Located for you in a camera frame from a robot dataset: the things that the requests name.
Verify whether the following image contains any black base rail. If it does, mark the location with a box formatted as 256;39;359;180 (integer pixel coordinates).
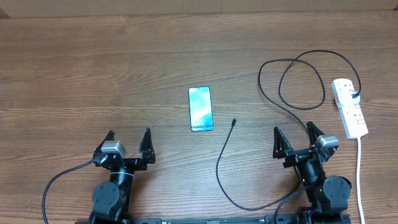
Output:
77;215;351;224

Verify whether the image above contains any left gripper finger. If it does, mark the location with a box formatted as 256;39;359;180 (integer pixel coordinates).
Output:
139;128;155;164
94;129;116;154

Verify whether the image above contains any Samsung Galaxy smartphone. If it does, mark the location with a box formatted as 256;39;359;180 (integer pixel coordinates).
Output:
188;86;214;132

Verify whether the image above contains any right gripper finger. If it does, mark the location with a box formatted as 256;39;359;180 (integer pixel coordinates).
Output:
306;121;325;146
272;126;294;159

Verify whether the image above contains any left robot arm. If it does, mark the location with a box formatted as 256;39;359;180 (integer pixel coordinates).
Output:
88;128;155;223

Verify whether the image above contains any white power strip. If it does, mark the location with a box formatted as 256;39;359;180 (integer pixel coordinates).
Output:
331;78;368;139

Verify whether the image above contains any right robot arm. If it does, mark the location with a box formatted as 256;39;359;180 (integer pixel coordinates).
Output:
272;121;352;223

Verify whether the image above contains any white charger adapter plug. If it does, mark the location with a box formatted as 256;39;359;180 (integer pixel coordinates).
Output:
335;91;361;108

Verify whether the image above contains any white power strip cord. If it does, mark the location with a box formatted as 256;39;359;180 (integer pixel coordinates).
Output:
356;137;366;224

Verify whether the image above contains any black USB-C charging cable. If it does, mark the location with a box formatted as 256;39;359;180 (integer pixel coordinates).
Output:
215;50;362;212

